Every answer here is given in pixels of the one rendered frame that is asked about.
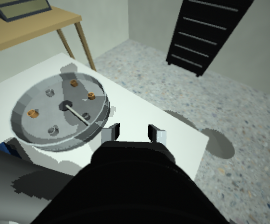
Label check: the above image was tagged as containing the bronze ring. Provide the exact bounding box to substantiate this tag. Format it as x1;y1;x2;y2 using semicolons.
88;92;95;100
27;110;39;118
70;80;78;87

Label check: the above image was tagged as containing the blue open crate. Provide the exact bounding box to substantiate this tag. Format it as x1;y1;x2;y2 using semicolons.
0;142;22;159

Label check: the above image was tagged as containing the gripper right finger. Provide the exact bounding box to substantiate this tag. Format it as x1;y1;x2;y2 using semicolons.
148;124;167;147

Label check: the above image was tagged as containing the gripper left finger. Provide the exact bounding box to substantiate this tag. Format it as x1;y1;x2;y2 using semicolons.
101;123;120;145

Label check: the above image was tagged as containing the grey metal ring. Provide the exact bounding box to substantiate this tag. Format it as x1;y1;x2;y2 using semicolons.
47;127;59;136
45;89;54;97

